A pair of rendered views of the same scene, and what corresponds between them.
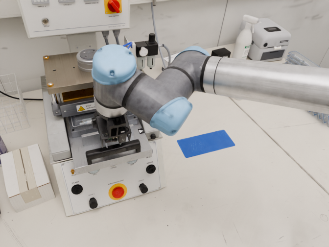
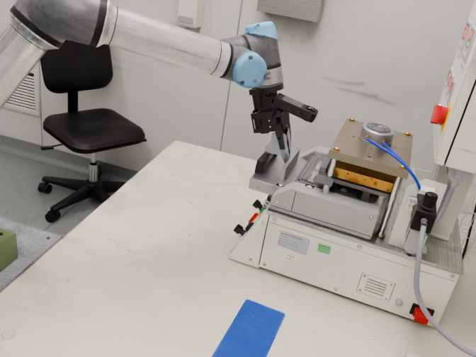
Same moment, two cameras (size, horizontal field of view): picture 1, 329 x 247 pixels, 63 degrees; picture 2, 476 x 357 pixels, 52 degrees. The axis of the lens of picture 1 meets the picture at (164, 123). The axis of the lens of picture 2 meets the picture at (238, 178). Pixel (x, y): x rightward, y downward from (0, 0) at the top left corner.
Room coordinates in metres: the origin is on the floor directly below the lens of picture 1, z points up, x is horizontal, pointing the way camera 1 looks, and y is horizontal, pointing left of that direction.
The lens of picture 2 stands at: (1.22, -0.82, 1.51)
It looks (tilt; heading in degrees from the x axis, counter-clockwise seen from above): 26 degrees down; 131
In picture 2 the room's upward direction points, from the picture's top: 10 degrees clockwise
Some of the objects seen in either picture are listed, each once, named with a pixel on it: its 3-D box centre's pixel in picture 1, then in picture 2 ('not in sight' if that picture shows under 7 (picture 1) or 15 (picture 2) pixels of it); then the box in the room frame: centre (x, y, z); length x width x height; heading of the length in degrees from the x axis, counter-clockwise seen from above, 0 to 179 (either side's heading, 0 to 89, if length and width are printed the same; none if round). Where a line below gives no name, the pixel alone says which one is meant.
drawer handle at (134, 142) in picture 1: (113, 151); (267, 157); (0.48, 0.13, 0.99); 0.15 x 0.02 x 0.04; 115
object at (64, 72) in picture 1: (96, 65); (383, 157); (0.75, 0.24, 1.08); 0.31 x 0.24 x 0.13; 115
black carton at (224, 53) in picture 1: (220, 56); not in sight; (1.35, -0.27, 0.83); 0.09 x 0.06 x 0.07; 124
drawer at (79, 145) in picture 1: (103, 123); (314, 177); (0.60, 0.19, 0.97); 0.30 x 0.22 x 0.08; 25
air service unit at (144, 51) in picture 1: (145, 53); (417, 219); (0.92, 0.10, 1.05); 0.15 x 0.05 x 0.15; 115
